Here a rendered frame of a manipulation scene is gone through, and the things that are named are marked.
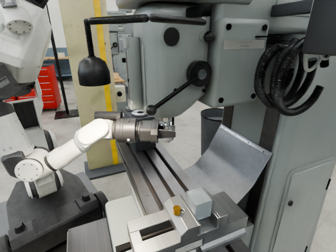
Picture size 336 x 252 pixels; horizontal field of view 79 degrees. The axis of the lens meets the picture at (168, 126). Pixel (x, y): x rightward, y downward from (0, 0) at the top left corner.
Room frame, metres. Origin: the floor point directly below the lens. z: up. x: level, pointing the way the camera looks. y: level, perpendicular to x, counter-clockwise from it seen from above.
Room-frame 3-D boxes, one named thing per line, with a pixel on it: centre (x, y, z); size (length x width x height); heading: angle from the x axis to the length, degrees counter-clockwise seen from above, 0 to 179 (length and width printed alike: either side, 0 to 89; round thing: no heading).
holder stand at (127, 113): (1.07, 0.17, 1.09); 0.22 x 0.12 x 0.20; 30
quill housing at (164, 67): (0.67, 0.00, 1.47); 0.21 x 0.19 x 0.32; 23
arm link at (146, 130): (0.67, 0.09, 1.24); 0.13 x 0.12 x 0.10; 0
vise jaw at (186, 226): (0.44, -0.04, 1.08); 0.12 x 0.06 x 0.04; 22
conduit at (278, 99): (0.60, -0.32, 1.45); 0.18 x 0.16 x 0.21; 113
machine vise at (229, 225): (0.45, -0.06, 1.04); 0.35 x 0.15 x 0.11; 112
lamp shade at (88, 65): (0.49, 0.17, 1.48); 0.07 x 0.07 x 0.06
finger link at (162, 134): (0.64, 0.00, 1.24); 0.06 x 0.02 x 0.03; 90
